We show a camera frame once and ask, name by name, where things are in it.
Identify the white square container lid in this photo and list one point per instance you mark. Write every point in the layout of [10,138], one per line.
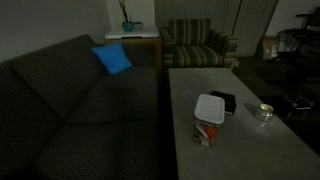
[209,108]

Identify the wooden side table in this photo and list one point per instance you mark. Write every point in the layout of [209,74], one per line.
[143,50]

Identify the striped armchair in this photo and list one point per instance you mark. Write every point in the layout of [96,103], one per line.
[195,50]

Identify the blue throw pillow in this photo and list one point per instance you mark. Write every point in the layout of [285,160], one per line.
[112,58]

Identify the white board on side table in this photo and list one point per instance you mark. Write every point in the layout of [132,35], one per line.
[140,33]

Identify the small white pot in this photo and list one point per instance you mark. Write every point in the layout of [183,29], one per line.
[138,25]

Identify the black flat notebook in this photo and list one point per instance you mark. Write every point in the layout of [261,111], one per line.
[229,100]

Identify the teal plant pot with plant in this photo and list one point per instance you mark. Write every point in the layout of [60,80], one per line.
[128,26]

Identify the thin dark plant twigs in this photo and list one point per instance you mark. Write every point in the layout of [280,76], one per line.
[124,10]

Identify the dark patterned fabric sofa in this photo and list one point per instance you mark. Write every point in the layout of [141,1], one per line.
[66,110]

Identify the silver candle tin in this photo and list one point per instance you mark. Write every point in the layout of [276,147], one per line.
[264,112]

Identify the brown cardboard box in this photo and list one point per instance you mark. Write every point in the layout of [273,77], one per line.
[268,46]

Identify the black device on floor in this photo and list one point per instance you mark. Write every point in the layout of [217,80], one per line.
[298,101]

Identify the black office chair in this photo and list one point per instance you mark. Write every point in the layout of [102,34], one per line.
[305,33]

